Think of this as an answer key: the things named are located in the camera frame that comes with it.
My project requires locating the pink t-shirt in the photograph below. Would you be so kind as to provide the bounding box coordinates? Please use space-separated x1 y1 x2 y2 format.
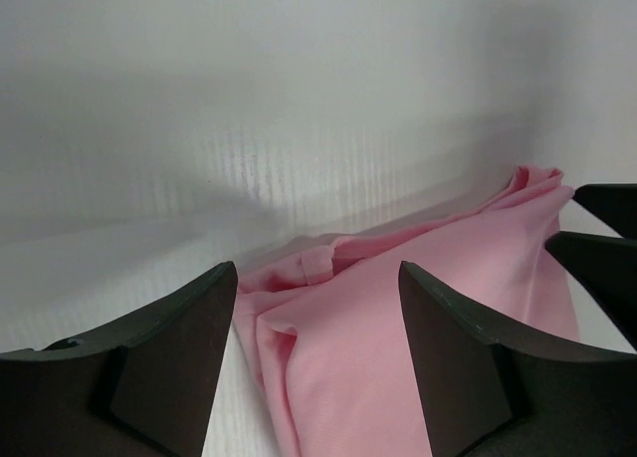
234 166 578 456

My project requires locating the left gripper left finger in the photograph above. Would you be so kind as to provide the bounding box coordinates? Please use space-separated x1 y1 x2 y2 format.
1 262 237 456

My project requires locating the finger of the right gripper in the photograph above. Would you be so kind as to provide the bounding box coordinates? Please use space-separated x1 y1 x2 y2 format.
544 231 636 345
573 183 637 238

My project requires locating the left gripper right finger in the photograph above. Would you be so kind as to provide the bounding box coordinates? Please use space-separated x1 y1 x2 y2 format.
399 262 636 456

